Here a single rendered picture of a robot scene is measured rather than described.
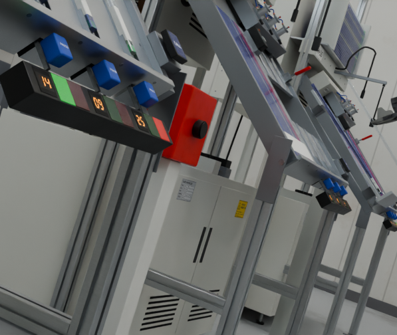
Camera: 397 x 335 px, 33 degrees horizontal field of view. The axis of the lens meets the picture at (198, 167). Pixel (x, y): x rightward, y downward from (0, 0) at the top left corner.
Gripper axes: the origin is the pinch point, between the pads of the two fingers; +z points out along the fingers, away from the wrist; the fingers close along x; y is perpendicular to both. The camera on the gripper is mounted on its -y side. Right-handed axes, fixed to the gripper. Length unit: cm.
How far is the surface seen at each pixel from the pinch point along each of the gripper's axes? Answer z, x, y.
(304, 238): 37, 14, -38
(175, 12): 48, 72, 42
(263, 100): 20, 104, -6
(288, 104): 25.7, 35.3, 9.3
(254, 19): 23, 71, 30
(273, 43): 22, 50, 28
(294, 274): 45, 14, -50
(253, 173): 122, -277, 48
